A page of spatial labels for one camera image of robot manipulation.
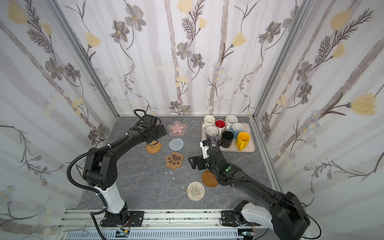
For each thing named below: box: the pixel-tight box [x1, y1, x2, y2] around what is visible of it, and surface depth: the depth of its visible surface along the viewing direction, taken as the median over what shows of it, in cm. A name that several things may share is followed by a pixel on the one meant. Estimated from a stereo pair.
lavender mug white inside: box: [206, 126, 219, 143], surface depth 105 cm
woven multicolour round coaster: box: [186, 181, 206, 201], surface depth 85 cm
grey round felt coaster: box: [168, 138, 184, 151], surface depth 106 cm
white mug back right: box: [225, 114, 239, 130], surface depth 109 cm
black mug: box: [216, 131, 234, 149], surface depth 100 cm
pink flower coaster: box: [167, 120, 187, 137], surface depth 114 cm
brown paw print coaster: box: [165, 151, 184, 170], surface depth 97 cm
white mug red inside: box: [214, 119, 227, 136], surface depth 107 cm
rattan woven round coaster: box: [145, 140, 162, 154], surface depth 103 cm
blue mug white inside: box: [229, 123, 245, 139], surface depth 103 cm
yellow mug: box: [236, 131, 251, 152], surface depth 98 cm
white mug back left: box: [202, 115, 216, 130], surface depth 107 cm
